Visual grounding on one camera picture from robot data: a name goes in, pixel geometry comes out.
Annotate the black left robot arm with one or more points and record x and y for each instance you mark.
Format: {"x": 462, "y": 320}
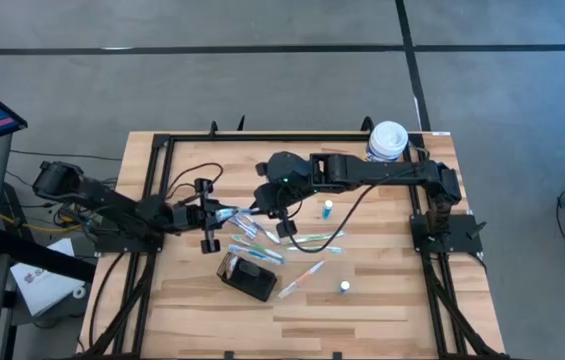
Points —
{"x": 112, "y": 202}

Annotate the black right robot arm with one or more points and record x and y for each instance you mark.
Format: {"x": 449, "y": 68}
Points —
{"x": 362, "y": 172}

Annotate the black support beam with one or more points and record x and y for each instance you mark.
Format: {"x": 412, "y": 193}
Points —
{"x": 42, "y": 255}

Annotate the white tape roll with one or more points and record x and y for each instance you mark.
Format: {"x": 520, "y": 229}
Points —
{"x": 79, "y": 291}

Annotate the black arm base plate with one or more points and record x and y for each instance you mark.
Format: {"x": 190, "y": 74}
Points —
{"x": 127, "y": 245}
{"x": 462, "y": 240}

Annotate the white paper booklet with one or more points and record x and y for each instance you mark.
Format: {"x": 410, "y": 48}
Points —
{"x": 42, "y": 290}

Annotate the small blue tube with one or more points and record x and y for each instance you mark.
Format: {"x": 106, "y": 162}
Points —
{"x": 344, "y": 286}

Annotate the Lysol wipes canister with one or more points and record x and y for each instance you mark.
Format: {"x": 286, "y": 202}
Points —
{"x": 387, "y": 140}

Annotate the blue white toothbrush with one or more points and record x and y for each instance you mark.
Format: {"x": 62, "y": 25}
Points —
{"x": 267, "y": 234}
{"x": 247, "y": 230}

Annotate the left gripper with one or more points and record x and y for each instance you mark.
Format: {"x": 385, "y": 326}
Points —
{"x": 189, "y": 216}

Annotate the black aluminium table frame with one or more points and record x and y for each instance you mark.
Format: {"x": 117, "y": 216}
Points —
{"x": 287, "y": 137}

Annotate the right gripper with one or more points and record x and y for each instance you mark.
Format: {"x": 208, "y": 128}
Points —
{"x": 284, "y": 200}

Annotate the blue mouthwash bottle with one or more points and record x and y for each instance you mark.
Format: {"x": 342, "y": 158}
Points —
{"x": 327, "y": 212}

